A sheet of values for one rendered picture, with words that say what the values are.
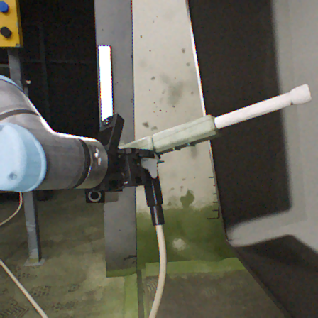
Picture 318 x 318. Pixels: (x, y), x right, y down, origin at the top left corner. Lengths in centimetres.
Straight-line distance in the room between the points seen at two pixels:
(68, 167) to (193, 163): 114
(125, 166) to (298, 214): 84
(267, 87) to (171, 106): 57
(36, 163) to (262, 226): 93
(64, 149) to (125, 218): 117
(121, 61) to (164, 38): 24
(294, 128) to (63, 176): 89
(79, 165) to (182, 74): 111
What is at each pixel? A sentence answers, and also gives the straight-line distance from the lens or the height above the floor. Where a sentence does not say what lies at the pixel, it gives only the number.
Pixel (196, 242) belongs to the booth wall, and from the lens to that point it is 167.
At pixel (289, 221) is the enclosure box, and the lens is 120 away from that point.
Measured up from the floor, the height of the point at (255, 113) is 96.
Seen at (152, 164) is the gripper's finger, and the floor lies 84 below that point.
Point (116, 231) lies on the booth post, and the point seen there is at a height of 29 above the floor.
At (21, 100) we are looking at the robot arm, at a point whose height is 98.
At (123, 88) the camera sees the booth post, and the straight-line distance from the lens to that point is 144.
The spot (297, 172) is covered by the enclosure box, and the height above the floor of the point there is 73.
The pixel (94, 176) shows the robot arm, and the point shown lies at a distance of 46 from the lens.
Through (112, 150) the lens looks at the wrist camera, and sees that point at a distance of 52.
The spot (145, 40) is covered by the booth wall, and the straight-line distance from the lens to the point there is 148.
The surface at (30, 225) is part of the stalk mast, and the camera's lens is 189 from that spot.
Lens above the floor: 96
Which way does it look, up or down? 11 degrees down
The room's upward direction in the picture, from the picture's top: straight up
